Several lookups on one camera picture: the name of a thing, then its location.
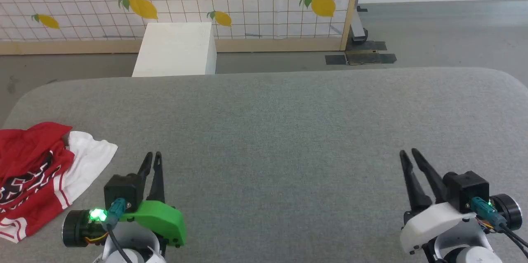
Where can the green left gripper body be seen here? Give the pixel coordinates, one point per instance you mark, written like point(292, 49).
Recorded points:
point(165, 221)

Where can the grey metal partition foot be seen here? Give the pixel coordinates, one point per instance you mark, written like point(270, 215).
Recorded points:
point(358, 27)

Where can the red and white Bulls jersey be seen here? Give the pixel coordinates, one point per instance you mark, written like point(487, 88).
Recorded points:
point(29, 172)

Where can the black floor tape patch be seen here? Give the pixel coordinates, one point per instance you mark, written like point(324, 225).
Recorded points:
point(363, 58)

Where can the white rectangular block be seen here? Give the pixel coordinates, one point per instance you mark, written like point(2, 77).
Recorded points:
point(175, 48)

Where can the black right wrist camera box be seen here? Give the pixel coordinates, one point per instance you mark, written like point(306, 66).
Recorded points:
point(466, 188)

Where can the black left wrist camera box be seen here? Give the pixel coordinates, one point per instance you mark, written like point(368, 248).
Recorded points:
point(121, 190)

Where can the lemon print partition screen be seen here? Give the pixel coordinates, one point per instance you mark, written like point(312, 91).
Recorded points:
point(255, 15)

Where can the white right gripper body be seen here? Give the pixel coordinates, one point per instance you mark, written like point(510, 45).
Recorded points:
point(433, 221)

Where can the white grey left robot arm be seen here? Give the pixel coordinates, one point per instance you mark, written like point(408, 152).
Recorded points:
point(132, 238)

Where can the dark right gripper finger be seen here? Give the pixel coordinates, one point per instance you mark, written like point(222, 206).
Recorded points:
point(433, 180)
point(416, 190)

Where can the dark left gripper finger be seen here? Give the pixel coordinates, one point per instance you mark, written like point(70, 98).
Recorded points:
point(157, 184)
point(145, 170)

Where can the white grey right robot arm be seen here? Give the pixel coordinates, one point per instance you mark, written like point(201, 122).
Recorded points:
point(474, 250)

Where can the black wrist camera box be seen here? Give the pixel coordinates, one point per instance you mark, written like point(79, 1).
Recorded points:
point(466, 188)
point(121, 190)

